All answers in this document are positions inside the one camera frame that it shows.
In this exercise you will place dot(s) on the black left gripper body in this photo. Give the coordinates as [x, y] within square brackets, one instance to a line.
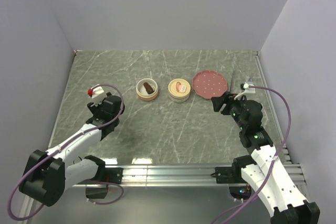
[95, 110]

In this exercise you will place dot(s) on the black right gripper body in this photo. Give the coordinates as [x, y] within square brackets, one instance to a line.
[233, 107]

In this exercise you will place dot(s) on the brown ridged food piece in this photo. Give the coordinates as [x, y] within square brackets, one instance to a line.
[148, 88]

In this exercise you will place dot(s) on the cream lid with label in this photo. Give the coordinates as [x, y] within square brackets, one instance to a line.
[179, 87]

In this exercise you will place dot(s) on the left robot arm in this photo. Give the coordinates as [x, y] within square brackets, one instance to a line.
[48, 174]

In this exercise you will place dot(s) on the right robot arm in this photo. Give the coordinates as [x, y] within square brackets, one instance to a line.
[282, 198]

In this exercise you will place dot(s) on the pink bowl white inside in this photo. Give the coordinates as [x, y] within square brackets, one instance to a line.
[141, 90]

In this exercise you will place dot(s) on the pink octagonal plate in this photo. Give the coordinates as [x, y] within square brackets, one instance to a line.
[209, 83]

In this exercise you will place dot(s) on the steel bowl red band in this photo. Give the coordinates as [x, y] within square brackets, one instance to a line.
[179, 99]

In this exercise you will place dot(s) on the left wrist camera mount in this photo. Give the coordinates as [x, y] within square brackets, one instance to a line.
[97, 94]

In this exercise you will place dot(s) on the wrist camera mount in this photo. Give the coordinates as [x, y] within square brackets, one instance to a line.
[246, 88]
[97, 94]

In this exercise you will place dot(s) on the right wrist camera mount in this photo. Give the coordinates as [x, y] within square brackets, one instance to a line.
[246, 88]

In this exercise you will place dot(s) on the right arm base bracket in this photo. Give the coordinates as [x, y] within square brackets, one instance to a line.
[227, 175]

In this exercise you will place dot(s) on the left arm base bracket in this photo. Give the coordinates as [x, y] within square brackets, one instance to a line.
[99, 188]

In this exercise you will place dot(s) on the aluminium front rail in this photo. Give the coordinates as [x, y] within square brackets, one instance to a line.
[199, 175]

